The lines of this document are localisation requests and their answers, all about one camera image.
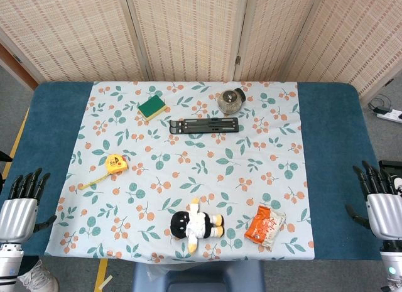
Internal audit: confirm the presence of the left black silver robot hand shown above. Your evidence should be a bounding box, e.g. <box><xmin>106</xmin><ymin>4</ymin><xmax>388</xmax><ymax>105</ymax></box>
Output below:
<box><xmin>0</xmin><ymin>168</ymin><xmax>58</xmax><ymax>242</ymax></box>

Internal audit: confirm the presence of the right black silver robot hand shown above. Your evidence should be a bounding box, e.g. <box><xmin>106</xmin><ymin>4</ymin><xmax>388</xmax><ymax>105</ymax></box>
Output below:
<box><xmin>345</xmin><ymin>161</ymin><xmax>402</xmax><ymax>241</ymax></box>

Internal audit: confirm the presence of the yellow tape measure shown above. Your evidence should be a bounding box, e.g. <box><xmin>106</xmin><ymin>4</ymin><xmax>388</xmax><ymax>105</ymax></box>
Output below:
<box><xmin>77</xmin><ymin>153</ymin><xmax>130</xmax><ymax>190</ymax></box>

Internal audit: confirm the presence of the white sneaker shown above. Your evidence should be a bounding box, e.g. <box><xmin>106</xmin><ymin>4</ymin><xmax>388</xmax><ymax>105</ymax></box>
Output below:
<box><xmin>17</xmin><ymin>259</ymin><xmax>60</xmax><ymax>292</ymax></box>

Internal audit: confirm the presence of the blue table cover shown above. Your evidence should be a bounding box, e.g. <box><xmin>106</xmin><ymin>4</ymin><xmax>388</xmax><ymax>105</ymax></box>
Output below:
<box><xmin>0</xmin><ymin>81</ymin><xmax>383</xmax><ymax>261</ymax></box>

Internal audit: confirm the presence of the white power strip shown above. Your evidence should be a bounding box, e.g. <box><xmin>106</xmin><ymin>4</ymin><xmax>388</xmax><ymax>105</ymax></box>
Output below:
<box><xmin>376</xmin><ymin>109</ymin><xmax>402</xmax><ymax>122</ymax></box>

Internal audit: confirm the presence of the orange white snack packet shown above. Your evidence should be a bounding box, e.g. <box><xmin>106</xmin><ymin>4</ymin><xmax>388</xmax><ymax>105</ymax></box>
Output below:
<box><xmin>244</xmin><ymin>205</ymin><xmax>287</xmax><ymax>252</ymax></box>

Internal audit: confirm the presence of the green yellow sponge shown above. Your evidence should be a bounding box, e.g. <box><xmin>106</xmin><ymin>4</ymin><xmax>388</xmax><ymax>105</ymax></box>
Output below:
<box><xmin>137</xmin><ymin>95</ymin><xmax>168</xmax><ymax>122</ymax></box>

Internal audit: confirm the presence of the floral print tablecloth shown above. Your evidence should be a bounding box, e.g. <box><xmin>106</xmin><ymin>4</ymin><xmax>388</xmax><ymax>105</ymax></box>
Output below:
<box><xmin>43</xmin><ymin>80</ymin><xmax>316</xmax><ymax>263</ymax></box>

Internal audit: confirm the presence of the black white plush penguin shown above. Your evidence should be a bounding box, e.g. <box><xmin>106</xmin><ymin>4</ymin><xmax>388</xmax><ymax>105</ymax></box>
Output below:
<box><xmin>170</xmin><ymin>197</ymin><xmax>225</xmax><ymax>254</ymax></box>

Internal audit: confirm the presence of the glass jar with black lid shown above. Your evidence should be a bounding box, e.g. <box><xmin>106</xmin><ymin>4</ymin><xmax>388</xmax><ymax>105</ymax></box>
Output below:
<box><xmin>217</xmin><ymin>87</ymin><xmax>247</xmax><ymax>114</ymax></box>

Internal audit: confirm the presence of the black folding stand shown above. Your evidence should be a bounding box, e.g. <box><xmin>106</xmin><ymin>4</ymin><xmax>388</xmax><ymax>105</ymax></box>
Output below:
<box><xmin>168</xmin><ymin>116</ymin><xmax>241</xmax><ymax>135</ymax></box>

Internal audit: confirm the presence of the woven folding screen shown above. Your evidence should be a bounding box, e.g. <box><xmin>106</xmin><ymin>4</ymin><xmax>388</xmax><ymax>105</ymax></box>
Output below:
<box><xmin>0</xmin><ymin>0</ymin><xmax>402</xmax><ymax>98</ymax></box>

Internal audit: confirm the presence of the black power cable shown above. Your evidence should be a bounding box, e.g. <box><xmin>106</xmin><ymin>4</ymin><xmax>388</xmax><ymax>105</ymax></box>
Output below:
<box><xmin>367</xmin><ymin>94</ymin><xmax>393</xmax><ymax>112</ymax></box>

